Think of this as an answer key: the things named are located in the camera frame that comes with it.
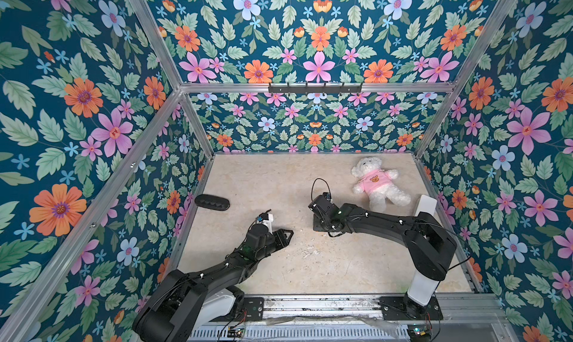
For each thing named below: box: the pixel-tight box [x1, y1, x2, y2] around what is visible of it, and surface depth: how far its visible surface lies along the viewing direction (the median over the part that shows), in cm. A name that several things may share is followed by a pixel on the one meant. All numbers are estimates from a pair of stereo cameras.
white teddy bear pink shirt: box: [351, 156, 412, 213], surface depth 100 cm
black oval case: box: [194, 194, 230, 212], surface depth 99 cm
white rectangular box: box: [414, 194, 438, 217], surface depth 96 cm
